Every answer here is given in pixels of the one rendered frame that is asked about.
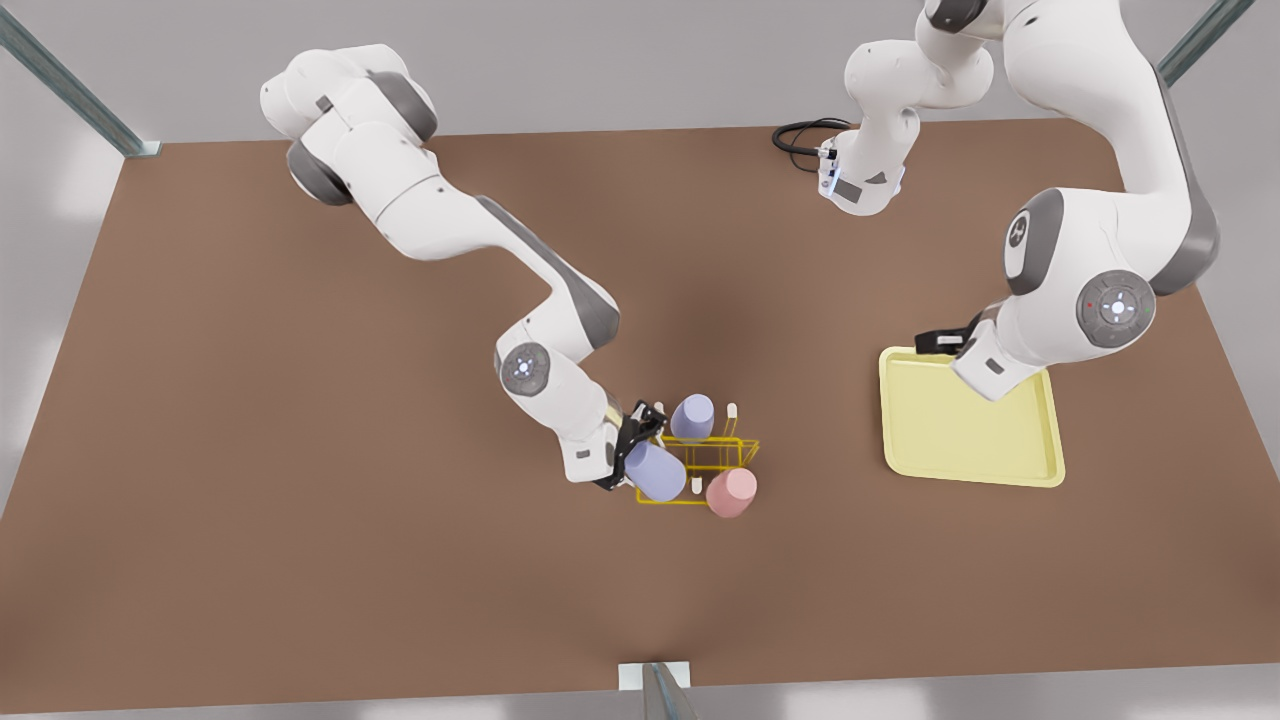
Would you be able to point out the small lavender cup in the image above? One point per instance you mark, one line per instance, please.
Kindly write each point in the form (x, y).
(692, 417)

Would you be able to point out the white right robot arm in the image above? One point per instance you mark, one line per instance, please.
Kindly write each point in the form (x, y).
(440, 205)

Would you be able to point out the silver frame post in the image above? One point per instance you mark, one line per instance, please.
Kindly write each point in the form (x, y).
(70, 90)
(660, 690)
(1200, 38)

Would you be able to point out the large lavender cup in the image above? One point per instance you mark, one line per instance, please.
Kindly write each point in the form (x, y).
(655, 471)

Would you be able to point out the pale yellow tray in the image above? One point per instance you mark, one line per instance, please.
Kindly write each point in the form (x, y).
(965, 425)

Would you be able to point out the pink cup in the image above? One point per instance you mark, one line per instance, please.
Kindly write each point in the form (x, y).
(731, 492)

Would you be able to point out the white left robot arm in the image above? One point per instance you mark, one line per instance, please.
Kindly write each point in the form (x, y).
(1080, 150)

